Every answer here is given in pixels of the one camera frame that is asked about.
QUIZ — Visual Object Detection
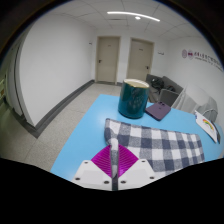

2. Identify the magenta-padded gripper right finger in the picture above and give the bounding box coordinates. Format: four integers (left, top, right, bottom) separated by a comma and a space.
117, 144, 157, 191

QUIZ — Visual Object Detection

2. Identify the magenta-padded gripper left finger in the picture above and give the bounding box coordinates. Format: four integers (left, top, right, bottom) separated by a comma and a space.
71, 144, 114, 192

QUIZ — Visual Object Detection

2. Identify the grey white checked towel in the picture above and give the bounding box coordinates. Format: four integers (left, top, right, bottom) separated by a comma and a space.
103, 117, 206, 180

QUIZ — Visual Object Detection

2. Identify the purple smartphone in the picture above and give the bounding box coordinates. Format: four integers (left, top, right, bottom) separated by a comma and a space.
144, 101, 173, 122

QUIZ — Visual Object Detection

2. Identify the dark teal mug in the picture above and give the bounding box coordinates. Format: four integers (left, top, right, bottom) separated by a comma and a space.
117, 78, 151, 120

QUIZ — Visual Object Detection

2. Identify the black bag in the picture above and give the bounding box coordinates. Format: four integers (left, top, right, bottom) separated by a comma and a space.
150, 76, 166, 92

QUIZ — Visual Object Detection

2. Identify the white leaflet with rainbow print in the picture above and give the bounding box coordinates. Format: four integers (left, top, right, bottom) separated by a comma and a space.
193, 110, 222, 145

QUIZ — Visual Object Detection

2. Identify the white chair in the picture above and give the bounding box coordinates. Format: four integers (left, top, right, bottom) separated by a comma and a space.
171, 82, 220, 122

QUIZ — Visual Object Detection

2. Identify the beige door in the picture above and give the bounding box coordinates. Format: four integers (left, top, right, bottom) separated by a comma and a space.
95, 35, 122, 85
126, 37, 155, 82

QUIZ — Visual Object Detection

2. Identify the long ceiling light strip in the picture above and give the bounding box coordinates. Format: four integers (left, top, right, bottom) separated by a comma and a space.
106, 10, 161, 23

